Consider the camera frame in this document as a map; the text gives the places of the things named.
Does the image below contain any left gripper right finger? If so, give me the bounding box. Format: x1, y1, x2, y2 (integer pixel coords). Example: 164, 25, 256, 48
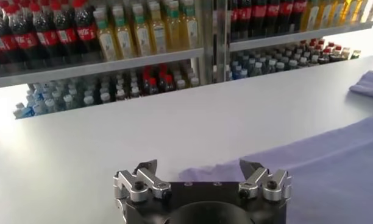
238, 158, 293, 203

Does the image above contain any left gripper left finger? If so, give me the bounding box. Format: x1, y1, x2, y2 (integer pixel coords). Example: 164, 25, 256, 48
113, 159, 172, 203

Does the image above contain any purple T-shirt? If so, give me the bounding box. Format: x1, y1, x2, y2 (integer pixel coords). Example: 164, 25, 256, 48
179, 70, 373, 224

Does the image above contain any cola bottle red cap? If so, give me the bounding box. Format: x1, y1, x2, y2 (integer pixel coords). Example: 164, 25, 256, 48
279, 0, 294, 34
146, 76, 160, 96
292, 0, 308, 32
163, 74, 177, 93
72, 0, 101, 60
9, 2, 38, 69
252, 0, 268, 38
30, 2, 58, 66
0, 5, 18, 74
51, 1, 77, 63
266, 0, 281, 36

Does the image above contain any yellow juice bottle white label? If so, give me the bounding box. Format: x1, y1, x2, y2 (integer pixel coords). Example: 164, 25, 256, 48
112, 4, 135, 60
319, 0, 333, 30
180, 0, 199, 50
148, 1, 168, 55
165, 0, 183, 52
344, 0, 358, 26
131, 2, 152, 57
93, 7, 117, 61
332, 0, 346, 28
305, 0, 321, 31

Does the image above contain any grey metal shelving unit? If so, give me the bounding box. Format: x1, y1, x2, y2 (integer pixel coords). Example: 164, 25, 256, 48
215, 0, 373, 82
0, 0, 216, 119

